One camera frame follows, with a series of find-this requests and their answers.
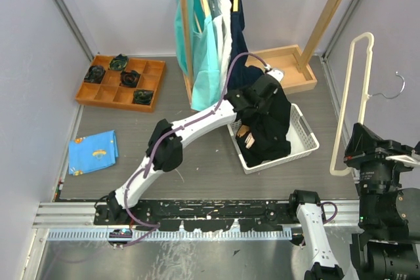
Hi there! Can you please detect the blue folded cloth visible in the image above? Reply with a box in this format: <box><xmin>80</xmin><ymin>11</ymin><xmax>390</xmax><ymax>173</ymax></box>
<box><xmin>68</xmin><ymin>130</ymin><xmax>119</xmax><ymax>176</ymax></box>

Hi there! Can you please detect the cream plastic hanger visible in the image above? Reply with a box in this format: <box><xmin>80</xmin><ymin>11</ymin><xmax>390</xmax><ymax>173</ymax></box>
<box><xmin>329</xmin><ymin>31</ymin><xmax>406</xmax><ymax>176</ymax></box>

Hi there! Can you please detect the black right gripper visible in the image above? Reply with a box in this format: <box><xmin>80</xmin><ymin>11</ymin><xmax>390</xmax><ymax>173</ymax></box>
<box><xmin>345</xmin><ymin>119</ymin><xmax>420</xmax><ymax>224</ymax></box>

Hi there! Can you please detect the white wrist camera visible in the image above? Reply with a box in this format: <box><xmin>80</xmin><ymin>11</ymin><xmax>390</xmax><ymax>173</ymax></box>
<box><xmin>264</xmin><ymin>65</ymin><xmax>285</xmax><ymax>83</ymax></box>
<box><xmin>386</xmin><ymin>143</ymin><xmax>419</xmax><ymax>168</ymax></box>

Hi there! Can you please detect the white slotted cable duct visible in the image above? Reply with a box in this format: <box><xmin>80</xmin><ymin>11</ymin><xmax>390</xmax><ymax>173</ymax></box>
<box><xmin>46</xmin><ymin>228</ymin><xmax>292</xmax><ymax>242</ymax></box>

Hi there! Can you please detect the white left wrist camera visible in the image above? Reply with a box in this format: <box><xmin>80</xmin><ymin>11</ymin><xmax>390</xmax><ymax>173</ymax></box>
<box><xmin>264</xmin><ymin>65</ymin><xmax>285</xmax><ymax>83</ymax></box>

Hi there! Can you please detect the rolled dark sock left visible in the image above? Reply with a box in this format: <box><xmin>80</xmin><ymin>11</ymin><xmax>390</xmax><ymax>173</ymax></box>
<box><xmin>83</xmin><ymin>65</ymin><xmax>106</xmax><ymax>84</ymax></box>

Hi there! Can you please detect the black printed t shirt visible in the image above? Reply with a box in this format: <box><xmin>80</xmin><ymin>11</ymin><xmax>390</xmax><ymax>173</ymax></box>
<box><xmin>236</xmin><ymin>88</ymin><xmax>291</xmax><ymax>168</ymax></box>

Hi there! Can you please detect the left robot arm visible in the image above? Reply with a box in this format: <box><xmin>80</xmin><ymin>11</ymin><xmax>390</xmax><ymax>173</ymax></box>
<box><xmin>106</xmin><ymin>69</ymin><xmax>291</xmax><ymax>225</ymax></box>

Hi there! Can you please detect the teal hanging t shirt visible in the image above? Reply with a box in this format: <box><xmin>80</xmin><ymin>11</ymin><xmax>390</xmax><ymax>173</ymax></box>
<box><xmin>173</xmin><ymin>0</ymin><xmax>221</xmax><ymax>112</ymax></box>

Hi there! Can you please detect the navy hanging t shirt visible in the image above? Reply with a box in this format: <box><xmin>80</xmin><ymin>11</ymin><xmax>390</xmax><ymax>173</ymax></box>
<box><xmin>228</xmin><ymin>0</ymin><xmax>263</xmax><ymax>90</ymax></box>

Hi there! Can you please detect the rolled dark sock top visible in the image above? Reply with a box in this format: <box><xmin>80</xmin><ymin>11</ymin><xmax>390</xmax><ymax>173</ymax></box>
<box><xmin>109</xmin><ymin>54</ymin><xmax>129</xmax><ymax>71</ymax></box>

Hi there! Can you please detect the rolled dark sock middle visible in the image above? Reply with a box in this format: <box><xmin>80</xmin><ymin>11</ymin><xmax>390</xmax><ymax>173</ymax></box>
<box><xmin>120</xmin><ymin>70</ymin><xmax>140</xmax><ymax>88</ymax></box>

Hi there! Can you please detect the white hanging t shirt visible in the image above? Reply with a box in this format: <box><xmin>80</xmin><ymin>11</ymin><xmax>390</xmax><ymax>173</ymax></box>
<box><xmin>217</xmin><ymin>0</ymin><xmax>232</xmax><ymax>76</ymax></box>

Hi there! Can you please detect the rolled dark sock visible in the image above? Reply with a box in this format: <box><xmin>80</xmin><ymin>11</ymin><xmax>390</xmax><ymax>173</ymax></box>
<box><xmin>83</xmin><ymin>65</ymin><xmax>106</xmax><ymax>84</ymax></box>
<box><xmin>133</xmin><ymin>89</ymin><xmax>154</xmax><ymax>106</ymax></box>
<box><xmin>109</xmin><ymin>54</ymin><xmax>129</xmax><ymax>71</ymax></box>
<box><xmin>120</xmin><ymin>70</ymin><xmax>140</xmax><ymax>88</ymax></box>

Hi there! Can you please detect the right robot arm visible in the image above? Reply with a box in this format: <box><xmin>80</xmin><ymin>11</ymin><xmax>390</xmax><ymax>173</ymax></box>
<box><xmin>287</xmin><ymin>123</ymin><xmax>419</xmax><ymax>279</ymax></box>

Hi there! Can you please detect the wooden clothes rack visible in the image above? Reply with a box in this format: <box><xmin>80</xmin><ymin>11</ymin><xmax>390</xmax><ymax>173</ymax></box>
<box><xmin>179</xmin><ymin>0</ymin><xmax>342</xmax><ymax>96</ymax></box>

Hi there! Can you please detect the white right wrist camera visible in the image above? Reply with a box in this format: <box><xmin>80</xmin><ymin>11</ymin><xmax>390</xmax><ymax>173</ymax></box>
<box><xmin>386</xmin><ymin>143</ymin><xmax>419</xmax><ymax>168</ymax></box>

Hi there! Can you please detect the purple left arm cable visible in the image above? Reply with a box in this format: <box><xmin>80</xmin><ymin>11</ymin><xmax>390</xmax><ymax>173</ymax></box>
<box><xmin>111</xmin><ymin>52</ymin><xmax>273</xmax><ymax>248</ymax></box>

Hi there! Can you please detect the rolled dark sock bottom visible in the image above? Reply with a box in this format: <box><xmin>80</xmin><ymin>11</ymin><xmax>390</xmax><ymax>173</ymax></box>
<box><xmin>133</xmin><ymin>89</ymin><xmax>154</xmax><ymax>106</ymax></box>

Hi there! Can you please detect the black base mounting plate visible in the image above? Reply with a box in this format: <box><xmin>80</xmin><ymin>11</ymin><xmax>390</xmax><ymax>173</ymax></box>
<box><xmin>94</xmin><ymin>199</ymin><xmax>298</xmax><ymax>232</ymax></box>

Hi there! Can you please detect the white perforated plastic basket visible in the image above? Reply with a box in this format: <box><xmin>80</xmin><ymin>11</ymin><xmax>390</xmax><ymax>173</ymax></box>
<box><xmin>227</xmin><ymin>103</ymin><xmax>320</xmax><ymax>174</ymax></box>

